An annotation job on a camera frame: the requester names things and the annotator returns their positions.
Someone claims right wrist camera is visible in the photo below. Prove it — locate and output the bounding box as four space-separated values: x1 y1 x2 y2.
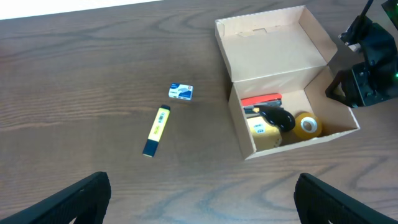
339 16 397 68

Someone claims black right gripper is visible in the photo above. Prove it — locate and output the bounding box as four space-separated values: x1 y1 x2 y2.
325 60 397 108

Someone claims open cardboard box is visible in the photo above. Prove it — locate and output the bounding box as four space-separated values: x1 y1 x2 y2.
215 6 359 159

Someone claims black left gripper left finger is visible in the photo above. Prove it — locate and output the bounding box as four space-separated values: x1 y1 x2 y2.
1 172 111 224

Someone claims yellow tape roll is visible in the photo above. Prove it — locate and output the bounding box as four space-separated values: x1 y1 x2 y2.
293 113 322 140

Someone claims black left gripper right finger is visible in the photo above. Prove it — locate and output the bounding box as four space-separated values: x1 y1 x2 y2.
294 173 397 224

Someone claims small white blue staple box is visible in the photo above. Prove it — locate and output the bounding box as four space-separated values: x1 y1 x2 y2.
169 83 193 101

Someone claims yellow highlighter marker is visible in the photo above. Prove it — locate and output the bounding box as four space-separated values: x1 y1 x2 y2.
142 105 170 157

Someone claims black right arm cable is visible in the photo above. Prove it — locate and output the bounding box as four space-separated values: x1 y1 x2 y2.
360 0 374 19

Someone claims red black stapler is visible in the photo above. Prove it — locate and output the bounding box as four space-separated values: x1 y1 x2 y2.
241 93 282 114

